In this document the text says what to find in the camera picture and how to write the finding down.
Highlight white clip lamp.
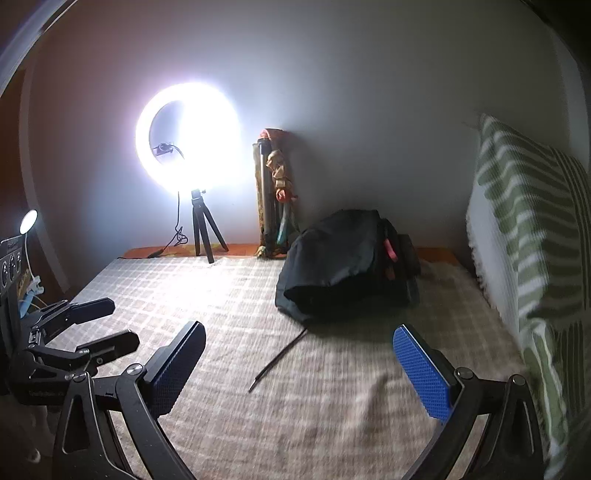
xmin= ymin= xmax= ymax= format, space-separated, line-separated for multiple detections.
xmin=18 ymin=209 xmax=44 ymax=305

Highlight dark drawstring cord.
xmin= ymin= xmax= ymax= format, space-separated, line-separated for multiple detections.
xmin=248 ymin=327 xmax=308 ymax=394

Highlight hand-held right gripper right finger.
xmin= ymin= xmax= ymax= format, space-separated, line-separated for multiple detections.
xmin=392 ymin=324 xmax=546 ymax=480

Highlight orange bed sheet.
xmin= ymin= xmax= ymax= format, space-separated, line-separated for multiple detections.
xmin=122 ymin=244 xmax=462 ymax=267

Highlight green white striped pillow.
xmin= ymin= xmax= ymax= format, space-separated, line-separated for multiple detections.
xmin=465 ymin=113 xmax=591 ymax=324
xmin=517 ymin=318 xmax=587 ymax=480

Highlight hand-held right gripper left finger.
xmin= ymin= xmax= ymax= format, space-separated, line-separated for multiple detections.
xmin=53 ymin=320 xmax=207 ymax=480

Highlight plaid fleece blanket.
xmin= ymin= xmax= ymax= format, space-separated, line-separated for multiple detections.
xmin=46 ymin=256 xmax=532 ymax=480

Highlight dark folded clothes stack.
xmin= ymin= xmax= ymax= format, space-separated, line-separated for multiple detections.
xmin=379 ymin=220 xmax=422 ymax=306

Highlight black pants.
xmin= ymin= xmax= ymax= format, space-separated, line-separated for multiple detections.
xmin=276 ymin=210 xmax=411 ymax=324

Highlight black ring light cable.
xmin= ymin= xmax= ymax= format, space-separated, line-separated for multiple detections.
xmin=148 ymin=191 xmax=188 ymax=259

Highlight black mini tripod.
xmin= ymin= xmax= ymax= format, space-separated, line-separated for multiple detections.
xmin=189 ymin=187 xmax=229 ymax=265

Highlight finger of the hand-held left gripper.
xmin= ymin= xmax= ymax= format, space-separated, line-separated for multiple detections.
xmin=28 ymin=298 xmax=115 ymax=344
xmin=74 ymin=330 xmax=140 ymax=376

